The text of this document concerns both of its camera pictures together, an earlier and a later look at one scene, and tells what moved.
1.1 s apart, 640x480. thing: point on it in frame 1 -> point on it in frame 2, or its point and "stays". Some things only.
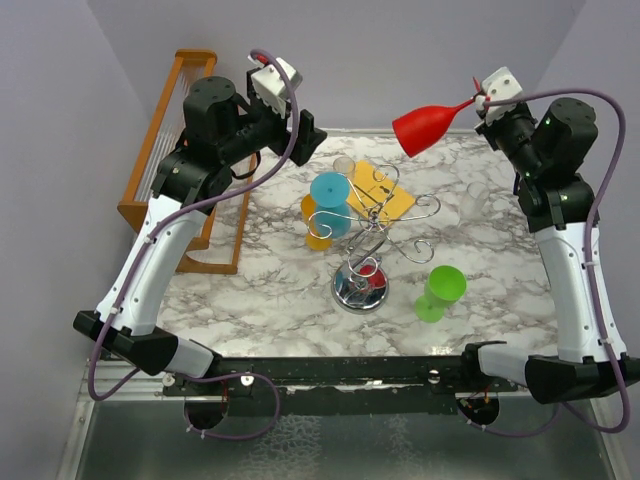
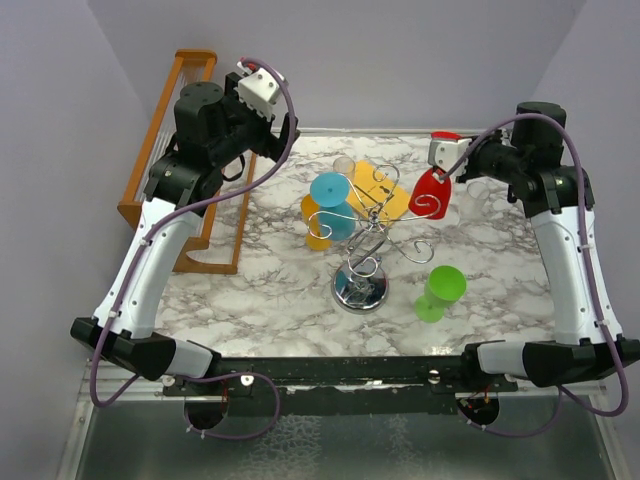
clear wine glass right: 474,201 stays
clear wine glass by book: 345,165 stays
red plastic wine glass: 420,128 -> 432,195
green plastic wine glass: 444,286 stays
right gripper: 490,130 -> 469,171
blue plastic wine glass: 329,193 stays
